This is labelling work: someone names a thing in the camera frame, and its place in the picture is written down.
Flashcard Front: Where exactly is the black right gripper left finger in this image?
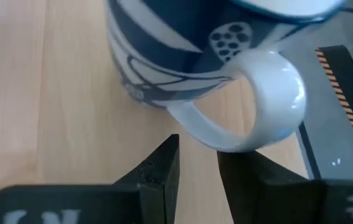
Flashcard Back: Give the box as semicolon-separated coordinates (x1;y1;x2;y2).
0;133;181;224

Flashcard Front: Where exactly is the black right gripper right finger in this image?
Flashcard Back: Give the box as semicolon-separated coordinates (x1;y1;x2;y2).
217;150;353;224

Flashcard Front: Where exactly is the white mug blue leaf pattern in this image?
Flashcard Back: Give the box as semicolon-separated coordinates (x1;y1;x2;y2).
106;0;348;154

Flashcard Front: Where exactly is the black table edge frame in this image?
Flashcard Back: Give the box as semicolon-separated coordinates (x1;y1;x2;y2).
296;122;322;180

